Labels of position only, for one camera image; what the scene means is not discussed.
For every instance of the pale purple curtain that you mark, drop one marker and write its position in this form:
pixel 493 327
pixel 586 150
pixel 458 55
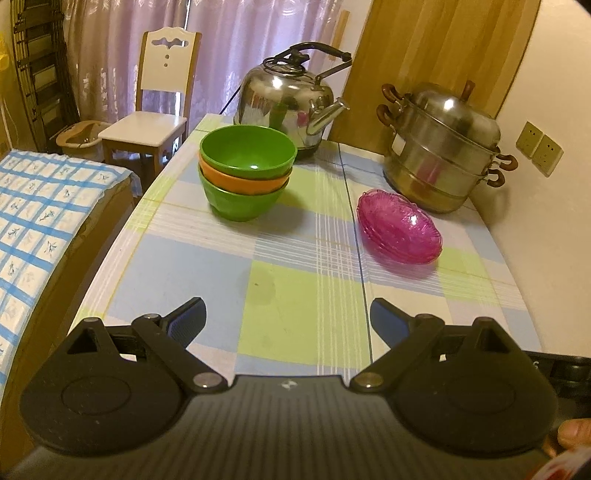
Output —
pixel 231 41

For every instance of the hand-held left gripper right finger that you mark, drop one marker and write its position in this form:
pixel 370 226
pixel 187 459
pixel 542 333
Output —
pixel 388 323

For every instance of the stainless steel kettle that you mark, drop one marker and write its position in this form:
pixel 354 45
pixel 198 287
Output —
pixel 286 101

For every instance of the black folding rack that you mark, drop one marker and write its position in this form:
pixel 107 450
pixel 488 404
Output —
pixel 41 69

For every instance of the orange plastic bowl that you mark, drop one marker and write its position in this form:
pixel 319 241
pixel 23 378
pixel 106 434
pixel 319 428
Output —
pixel 240 182

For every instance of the white wooden chair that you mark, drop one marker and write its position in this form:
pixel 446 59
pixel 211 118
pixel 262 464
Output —
pixel 152 124

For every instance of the beige plastic basin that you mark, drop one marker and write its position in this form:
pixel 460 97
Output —
pixel 83 138

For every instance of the wooden bed frame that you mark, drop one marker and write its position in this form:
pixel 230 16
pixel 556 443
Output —
pixel 83 258

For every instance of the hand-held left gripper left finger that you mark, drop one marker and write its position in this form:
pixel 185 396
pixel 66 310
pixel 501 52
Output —
pixel 187 321

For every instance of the green plastic bowl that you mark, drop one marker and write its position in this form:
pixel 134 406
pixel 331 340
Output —
pixel 240 203
pixel 247 150

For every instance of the checked tablecloth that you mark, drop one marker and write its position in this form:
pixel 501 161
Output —
pixel 300 286

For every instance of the pink glass plate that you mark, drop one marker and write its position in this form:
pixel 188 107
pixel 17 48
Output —
pixel 397 221

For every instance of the stainless steel steamer pot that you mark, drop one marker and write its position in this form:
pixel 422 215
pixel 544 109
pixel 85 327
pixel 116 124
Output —
pixel 438 147

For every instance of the person's right hand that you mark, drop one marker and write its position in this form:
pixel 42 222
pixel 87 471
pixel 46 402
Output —
pixel 575 434

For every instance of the blue checked covered furniture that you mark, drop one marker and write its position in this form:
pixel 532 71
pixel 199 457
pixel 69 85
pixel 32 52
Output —
pixel 37 221

